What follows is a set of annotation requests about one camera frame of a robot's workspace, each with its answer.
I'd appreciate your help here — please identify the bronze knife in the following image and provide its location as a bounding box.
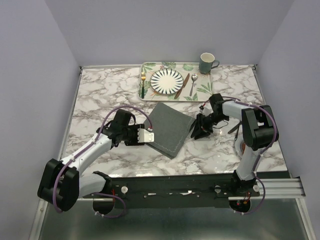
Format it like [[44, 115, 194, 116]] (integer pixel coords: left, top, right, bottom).
[[174, 73, 190, 100]]

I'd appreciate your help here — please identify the striped white plate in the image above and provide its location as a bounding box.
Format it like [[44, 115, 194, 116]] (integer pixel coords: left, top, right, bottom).
[[150, 68, 184, 95]]

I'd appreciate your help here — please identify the small white saucer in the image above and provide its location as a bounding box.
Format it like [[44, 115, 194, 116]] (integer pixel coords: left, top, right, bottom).
[[234, 137, 244, 158]]

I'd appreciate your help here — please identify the floral serving tray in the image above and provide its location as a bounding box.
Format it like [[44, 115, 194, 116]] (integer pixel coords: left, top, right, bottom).
[[138, 61, 219, 102]]

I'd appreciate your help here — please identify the aluminium frame rail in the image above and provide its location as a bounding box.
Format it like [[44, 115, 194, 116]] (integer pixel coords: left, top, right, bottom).
[[78, 178, 306, 199]]

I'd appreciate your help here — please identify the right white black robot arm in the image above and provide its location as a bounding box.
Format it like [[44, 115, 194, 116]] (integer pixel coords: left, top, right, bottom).
[[190, 93, 279, 196]]

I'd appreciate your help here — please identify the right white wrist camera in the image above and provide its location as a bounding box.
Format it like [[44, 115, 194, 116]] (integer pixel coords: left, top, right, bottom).
[[202, 107, 212, 116]]

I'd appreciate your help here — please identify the grey cloth napkin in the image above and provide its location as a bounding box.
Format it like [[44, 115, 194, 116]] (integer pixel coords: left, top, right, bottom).
[[147, 102, 195, 159]]

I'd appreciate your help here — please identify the silver spoon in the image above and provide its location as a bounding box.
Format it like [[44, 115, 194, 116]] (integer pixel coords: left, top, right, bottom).
[[189, 73, 198, 97]]

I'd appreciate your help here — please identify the teal ceramic mug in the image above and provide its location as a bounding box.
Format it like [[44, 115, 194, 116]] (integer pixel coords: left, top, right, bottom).
[[198, 52, 220, 75]]

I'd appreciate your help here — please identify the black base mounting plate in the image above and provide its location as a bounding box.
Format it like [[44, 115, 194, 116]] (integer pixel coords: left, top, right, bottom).
[[82, 172, 261, 210]]

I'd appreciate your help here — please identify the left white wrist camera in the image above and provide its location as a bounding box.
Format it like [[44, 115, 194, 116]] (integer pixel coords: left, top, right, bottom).
[[137, 128, 155, 143]]

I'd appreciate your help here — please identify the orange black object on saucer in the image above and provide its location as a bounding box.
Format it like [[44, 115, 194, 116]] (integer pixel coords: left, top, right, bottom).
[[240, 142, 246, 154]]

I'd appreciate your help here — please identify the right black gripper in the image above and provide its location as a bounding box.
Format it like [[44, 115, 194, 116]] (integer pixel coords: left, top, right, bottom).
[[190, 112, 228, 140]]

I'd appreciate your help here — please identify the gold green-handled fork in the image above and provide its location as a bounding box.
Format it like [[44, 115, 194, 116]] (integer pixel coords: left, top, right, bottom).
[[141, 71, 146, 99]]

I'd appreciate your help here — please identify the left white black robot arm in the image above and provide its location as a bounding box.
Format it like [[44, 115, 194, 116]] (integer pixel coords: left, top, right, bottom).
[[37, 105, 154, 213]]

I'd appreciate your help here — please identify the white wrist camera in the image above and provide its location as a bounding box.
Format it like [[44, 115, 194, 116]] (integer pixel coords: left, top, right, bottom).
[[202, 107, 212, 116], [137, 128, 155, 143]]

